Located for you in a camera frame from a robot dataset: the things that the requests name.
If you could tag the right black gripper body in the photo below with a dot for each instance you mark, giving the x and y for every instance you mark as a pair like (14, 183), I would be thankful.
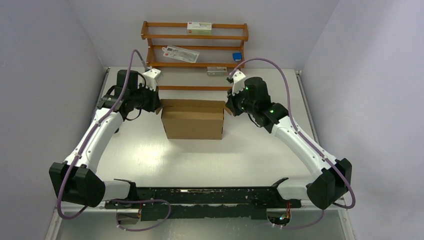
(240, 104)

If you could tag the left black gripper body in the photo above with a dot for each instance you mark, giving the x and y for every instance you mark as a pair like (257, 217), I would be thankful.
(144, 98)

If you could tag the brown cardboard box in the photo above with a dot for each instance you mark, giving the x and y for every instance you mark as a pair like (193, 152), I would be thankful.
(193, 119)

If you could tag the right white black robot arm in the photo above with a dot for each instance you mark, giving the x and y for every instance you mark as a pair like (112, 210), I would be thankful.
(328, 175)

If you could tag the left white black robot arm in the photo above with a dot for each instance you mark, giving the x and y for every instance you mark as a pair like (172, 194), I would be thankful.
(75, 180)

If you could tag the small white red box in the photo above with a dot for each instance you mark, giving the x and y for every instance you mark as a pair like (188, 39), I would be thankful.
(216, 71)

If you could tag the white green box top shelf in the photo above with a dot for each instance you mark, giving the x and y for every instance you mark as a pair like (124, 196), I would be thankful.
(199, 28)

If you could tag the small blue object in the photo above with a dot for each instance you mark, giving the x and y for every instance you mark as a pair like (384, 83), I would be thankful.
(237, 56)

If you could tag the clear plastic blister package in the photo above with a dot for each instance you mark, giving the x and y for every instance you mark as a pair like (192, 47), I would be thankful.
(180, 54)

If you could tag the wooden three-tier shelf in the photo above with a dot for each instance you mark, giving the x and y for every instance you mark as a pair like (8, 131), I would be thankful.
(173, 45)

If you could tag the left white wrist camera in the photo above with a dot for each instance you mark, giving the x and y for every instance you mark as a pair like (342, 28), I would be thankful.
(151, 78)

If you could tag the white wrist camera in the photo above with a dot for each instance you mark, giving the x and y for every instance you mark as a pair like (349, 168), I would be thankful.
(238, 79)
(151, 78)

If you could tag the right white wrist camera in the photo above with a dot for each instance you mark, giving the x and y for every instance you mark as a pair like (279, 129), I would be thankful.
(238, 79)

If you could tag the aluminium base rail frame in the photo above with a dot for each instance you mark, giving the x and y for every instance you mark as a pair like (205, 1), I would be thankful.
(155, 203)

